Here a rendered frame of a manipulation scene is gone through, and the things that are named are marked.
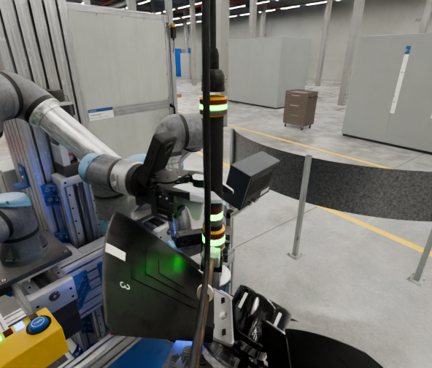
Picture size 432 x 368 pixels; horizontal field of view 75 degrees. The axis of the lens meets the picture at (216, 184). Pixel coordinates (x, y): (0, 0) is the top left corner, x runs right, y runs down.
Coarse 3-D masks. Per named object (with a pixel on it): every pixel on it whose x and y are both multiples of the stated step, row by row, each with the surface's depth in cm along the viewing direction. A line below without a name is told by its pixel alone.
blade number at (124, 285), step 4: (120, 280) 36; (124, 280) 37; (120, 284) 36; (124, 284) 36; (128, 284) 37; (132, 284) 37; (120, 288) 35; (124, 288) 36; (128, 288) 36; (132, 288) 37; (124, 292) 35; (128, 292) 36; (132, 292) 37
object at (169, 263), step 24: (120, 216) 48; (120, 240) 42; (144, 240) 46; (120, 264) 38; (144, 264) 42; (168, 264) 46; (192, 264) 52; (144, 288) 39; (168, 288) 43; (192, 288) 47; (120, 312) 33; (144, 312) 37; (168, 312) 40; (192, 312) 45; (144, 336) 34; (168, 336) 38; (192, 336) 42
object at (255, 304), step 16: (240, 288) 57; (256, 304) 53; (272, 304) 53; (240, 320) 53; (256, 320) 52; (272, 320) 52; (288, 320) 54; (240, 336) 52; (256, 336) 51; (224, 352) 50; (240, 352) 51; (256, 352) 52
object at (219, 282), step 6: (216, 252) 52; (216, 258) 50; (222, 258) 53; (216, 264) 51; (222, 264) 52; (216, 270) 52; (222, 270) 52; (228, 270) 60; (216, 276) 54; (222, 276) 58; (228, 276) 58; (216, 282) 55; (222, 282) 57; (228, 282) 57; (216, 288) 56; (222, 288) 56
